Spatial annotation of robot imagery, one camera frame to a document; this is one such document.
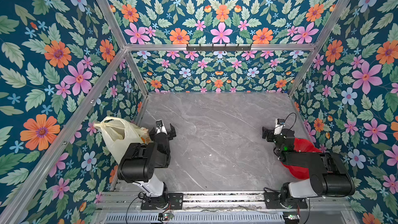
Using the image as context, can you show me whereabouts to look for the cream plastic bag with fruit print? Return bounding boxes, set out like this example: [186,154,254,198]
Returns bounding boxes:
[93,116,152,164]

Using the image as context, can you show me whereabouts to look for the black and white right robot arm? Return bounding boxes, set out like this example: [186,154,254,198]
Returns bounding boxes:
[262,125,356,208]

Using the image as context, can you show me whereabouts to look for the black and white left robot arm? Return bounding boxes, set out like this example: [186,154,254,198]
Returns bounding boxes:
[117,120,176,199]

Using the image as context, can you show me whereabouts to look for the red flower-shaped plate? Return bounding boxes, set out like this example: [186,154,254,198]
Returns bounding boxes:
[279,138,322,180]

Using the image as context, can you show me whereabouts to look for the small green circuit board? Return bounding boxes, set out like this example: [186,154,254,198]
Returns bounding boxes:
[158,213,174,223]

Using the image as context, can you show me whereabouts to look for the right small circuit board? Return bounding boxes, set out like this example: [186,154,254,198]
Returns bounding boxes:
[283,214,300,224]

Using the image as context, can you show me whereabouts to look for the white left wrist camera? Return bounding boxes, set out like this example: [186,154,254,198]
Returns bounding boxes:
[155,120,163,132]

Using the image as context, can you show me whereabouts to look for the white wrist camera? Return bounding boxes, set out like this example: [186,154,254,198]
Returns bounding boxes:
[155,120,163,132]
[274,118,285,135]

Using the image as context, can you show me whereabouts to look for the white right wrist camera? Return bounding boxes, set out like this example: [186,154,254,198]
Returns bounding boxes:
[274,118,285,135]

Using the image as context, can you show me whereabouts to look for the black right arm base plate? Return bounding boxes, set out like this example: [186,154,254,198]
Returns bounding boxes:
[263,191,308,209]

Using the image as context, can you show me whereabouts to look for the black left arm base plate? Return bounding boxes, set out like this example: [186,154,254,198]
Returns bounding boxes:
[141,193,184,211]

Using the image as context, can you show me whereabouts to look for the aluminium front frame rail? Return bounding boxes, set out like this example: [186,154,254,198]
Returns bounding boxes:
[97,190,352,212]

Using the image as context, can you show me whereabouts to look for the black hook rail on wall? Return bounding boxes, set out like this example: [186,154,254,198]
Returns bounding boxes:
[186,44,252,52]

